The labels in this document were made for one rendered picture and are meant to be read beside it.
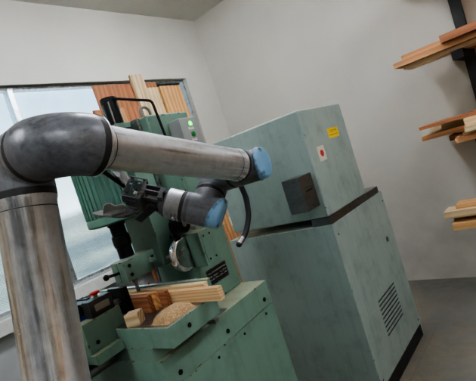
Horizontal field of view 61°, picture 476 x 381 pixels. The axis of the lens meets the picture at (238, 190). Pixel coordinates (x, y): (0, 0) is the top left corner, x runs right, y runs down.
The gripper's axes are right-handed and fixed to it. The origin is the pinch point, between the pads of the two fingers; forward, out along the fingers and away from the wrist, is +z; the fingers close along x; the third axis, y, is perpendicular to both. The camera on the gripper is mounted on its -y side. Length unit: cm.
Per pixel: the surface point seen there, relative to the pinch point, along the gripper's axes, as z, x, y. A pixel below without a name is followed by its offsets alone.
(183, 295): -29.1, 18.2, -19.4
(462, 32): -129, -152, -22
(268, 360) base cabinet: -60, 22, -55
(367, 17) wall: -90, -223, -64
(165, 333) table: -28.8, 32.3, -10.0
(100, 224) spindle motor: 1.7, 4.5, -11.4
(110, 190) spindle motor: 0.9, -5.1, -6.0
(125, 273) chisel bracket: -7.8, 14.0, -23.3
